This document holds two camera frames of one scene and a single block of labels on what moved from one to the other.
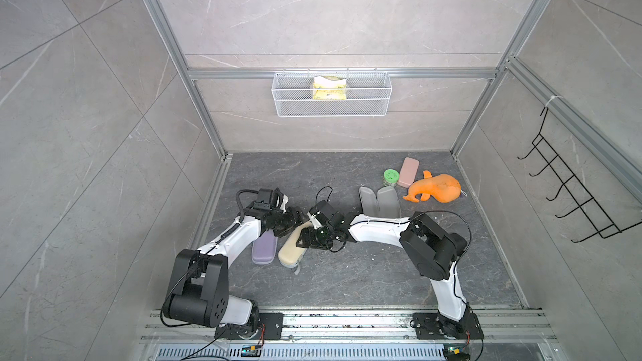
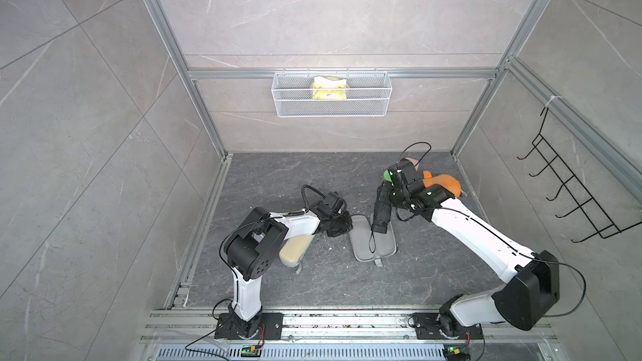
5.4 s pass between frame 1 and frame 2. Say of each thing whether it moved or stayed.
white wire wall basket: stayed
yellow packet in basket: stayed
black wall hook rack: stayed
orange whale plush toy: stayed
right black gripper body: moved
